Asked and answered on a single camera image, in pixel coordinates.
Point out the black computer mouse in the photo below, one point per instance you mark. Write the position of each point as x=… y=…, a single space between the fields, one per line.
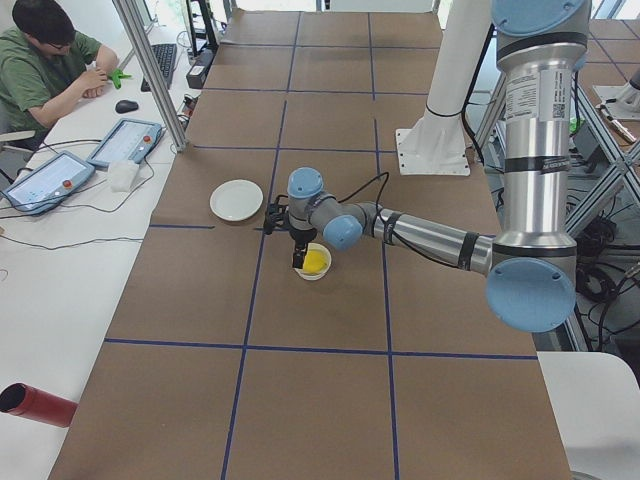
x=126 y=106

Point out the white round plate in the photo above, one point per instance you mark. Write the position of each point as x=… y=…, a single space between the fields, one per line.
x=236 y=200

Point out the aluminium frame post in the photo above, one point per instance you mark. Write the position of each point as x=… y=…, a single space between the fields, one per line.
x=133 y=25

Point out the person in green shirt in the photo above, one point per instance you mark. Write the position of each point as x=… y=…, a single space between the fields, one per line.
x=47 y=68

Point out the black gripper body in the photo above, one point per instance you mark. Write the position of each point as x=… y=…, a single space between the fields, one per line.
x=302 y=236

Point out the near blue teach pendant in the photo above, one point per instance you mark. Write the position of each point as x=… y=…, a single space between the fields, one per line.
x=47 y=186

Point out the black box on table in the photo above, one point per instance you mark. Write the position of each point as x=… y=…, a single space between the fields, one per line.
x=197 y=75

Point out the far blue teach pendant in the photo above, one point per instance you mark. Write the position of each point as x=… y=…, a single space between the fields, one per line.
x=129 y=140

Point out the black keyboard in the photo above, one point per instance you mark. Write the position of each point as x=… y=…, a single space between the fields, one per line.
x=166 y=57

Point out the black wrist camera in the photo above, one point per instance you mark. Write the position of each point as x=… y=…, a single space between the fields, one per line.
x=276 y=216

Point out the red cylinder tube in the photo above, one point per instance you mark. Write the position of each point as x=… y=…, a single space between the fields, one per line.
x=31 y=403

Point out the white table corner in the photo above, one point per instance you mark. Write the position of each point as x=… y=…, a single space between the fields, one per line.
x=595 y=400

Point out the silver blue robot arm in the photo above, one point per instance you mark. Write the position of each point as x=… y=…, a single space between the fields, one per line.
x=530 y=265

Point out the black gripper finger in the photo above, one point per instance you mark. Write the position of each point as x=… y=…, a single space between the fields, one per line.
x=298 y=257

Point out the yellow lemon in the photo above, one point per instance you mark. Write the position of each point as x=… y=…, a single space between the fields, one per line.
x=315 y=262

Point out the blue teach pendant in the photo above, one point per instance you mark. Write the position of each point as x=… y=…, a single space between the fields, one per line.
x=129 y=140
x=47 y=186

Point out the green plastic object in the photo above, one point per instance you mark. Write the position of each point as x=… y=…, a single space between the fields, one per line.
x=117 y=76

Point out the white bowl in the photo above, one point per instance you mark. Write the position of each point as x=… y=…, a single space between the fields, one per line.
x=316 y=246

